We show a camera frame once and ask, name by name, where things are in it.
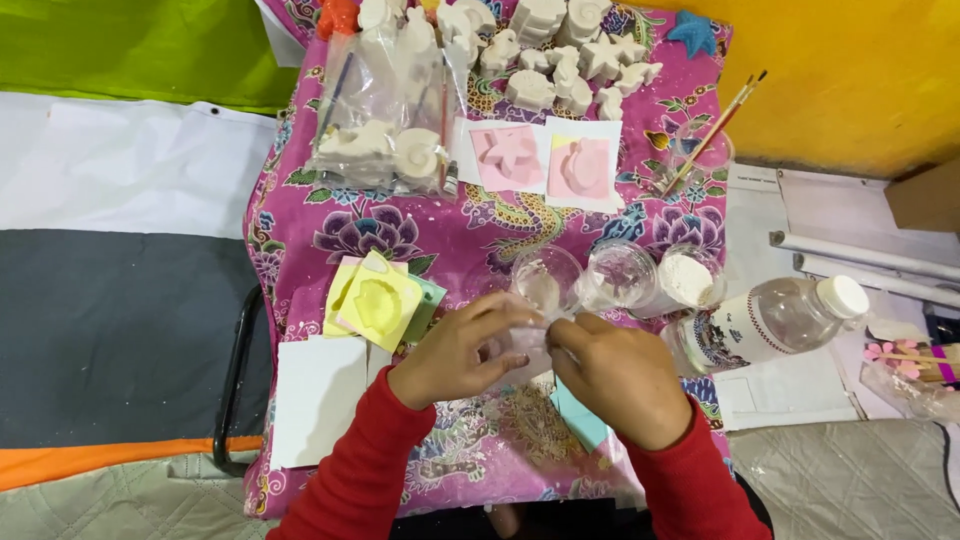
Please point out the clear plastic water bottle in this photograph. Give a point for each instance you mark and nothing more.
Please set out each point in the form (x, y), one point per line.
(765, 322)

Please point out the teal paper piece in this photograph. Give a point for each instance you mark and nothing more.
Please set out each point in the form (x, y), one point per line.
(585, 420)

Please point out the group of white plaster figurines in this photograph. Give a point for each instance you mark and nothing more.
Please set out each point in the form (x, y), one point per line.
(559, 56)

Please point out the clear bag of plaster figures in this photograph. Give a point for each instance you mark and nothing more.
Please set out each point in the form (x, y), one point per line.
(382, 112)

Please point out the yellow paper square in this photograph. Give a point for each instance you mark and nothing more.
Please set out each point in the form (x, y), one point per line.
(334, 300)

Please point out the white tube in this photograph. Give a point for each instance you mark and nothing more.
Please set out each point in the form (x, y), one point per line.
(862, 251)
(877, 279)

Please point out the empty clear plastic cup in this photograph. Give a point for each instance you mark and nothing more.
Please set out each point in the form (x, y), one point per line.
(547, 274)
(621, 274)

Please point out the clear cup holding brushes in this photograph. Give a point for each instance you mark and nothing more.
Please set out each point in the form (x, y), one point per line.
(701, 161)

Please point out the person's right hand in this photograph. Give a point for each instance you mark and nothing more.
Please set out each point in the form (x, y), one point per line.
(630, 382)

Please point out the white board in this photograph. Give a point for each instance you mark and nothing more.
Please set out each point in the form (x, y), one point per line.
(787, 382)

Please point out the blue painted starfish figurine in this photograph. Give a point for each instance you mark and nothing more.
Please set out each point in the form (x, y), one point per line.
(691, 31)

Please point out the grey quilted mat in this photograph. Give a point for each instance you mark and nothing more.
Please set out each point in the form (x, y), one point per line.
(840, 480)

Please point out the cardboard box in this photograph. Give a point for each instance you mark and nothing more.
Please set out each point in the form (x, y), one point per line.
(926, 199)

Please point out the pink starfish mould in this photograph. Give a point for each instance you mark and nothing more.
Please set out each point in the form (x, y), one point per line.
(508, 156)

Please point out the green paper square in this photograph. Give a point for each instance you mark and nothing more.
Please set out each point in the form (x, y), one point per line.
(430, 307)

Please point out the large white paper sheet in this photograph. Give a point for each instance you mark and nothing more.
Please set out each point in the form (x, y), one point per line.
(319, 397)

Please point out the green fabric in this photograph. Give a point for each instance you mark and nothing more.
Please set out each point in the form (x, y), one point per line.
(135, 45)

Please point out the clear cup of white powder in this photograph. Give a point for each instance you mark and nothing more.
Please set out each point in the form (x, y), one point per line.
(684, 281)

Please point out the person's black clothing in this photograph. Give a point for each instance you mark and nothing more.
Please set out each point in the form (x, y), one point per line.
(570, 523)

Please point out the yellow shell mould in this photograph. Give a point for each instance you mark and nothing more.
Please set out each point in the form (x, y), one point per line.
(379, 304)

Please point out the white grey orange tarpaulin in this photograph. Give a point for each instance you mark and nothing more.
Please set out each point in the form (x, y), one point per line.
(120, 322)

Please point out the bundle of wooden sticks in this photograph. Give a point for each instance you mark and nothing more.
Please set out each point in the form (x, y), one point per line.
(926, 358)

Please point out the wooden paint brush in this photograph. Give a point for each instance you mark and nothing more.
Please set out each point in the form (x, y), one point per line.
(720, 112)
(724, 120)

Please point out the orange painted figurine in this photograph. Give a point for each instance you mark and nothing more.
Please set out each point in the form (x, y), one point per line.
(337, 16)

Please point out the small clear plastic bag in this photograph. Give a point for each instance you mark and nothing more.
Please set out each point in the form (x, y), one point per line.
(532, 341)

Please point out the person's left hand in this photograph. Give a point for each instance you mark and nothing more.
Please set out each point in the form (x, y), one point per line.
(442, 356)

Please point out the pink floral tablecloth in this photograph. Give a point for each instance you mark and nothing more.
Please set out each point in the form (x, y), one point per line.
(465, 232)

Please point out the black metal frame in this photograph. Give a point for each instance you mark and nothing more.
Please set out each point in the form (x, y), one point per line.
(229, 390)

